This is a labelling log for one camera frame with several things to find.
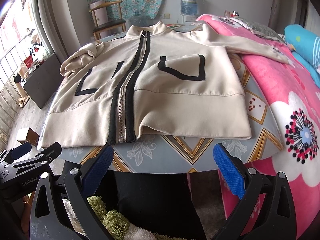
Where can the blue water bottle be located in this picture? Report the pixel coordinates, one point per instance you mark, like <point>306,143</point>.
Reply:
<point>189,7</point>

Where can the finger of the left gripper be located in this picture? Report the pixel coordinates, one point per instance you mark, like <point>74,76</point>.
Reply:
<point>15,153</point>
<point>51,153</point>

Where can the red cup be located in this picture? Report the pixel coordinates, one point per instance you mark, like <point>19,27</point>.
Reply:
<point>234,13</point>

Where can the small brown box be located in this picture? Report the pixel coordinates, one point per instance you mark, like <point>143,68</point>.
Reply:
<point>27,135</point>

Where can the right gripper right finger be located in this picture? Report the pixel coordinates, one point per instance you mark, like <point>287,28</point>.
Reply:
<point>277,217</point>

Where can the dark low cabinet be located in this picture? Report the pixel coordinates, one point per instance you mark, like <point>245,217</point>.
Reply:
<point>41,84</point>

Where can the fruit pattern bed sheet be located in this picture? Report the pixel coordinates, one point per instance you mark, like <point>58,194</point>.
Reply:
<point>162,153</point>

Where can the blue striped pillow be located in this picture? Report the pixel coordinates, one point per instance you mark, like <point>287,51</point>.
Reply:
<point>305,48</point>

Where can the left forearm fuzzy sleeve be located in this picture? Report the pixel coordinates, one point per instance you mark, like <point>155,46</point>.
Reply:
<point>117,225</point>

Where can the grey curtain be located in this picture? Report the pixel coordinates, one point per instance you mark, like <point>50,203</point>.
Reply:
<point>49,31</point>

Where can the pink floral blanket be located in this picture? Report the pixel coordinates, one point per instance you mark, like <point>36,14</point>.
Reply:
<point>294,101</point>

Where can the grey lace pillow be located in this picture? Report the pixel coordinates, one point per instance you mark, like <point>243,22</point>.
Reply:
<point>258,29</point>

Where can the pink cylinder bin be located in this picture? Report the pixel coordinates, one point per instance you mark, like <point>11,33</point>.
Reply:
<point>99,16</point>

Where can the beige zip jacket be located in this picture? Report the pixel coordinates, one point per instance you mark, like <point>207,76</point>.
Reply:
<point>152,81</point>

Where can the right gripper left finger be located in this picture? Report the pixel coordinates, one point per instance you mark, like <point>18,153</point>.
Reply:
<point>49,219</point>

